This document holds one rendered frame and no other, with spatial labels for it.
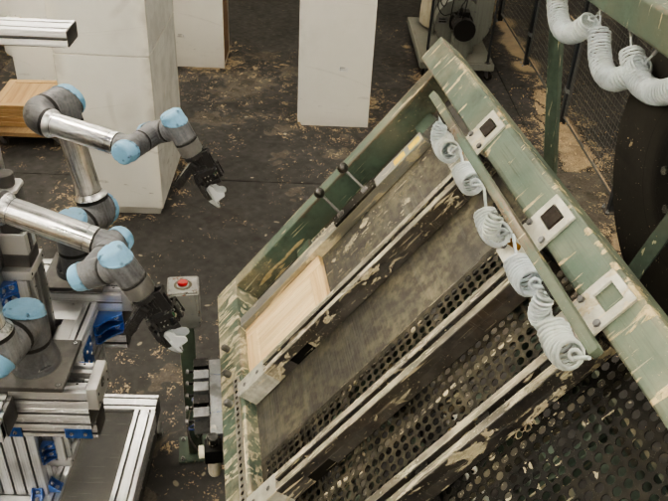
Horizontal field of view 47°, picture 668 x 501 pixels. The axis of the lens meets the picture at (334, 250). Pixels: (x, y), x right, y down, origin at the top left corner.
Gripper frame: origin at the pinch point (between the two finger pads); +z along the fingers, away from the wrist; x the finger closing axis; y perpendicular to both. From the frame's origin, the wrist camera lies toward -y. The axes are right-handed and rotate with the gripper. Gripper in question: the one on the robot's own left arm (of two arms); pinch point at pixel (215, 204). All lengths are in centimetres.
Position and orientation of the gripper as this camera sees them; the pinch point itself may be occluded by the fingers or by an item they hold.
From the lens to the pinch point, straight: 262.6
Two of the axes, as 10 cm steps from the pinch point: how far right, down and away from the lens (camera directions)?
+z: 3.8, 7.7, 5.1
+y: 9.2, -3.1, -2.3
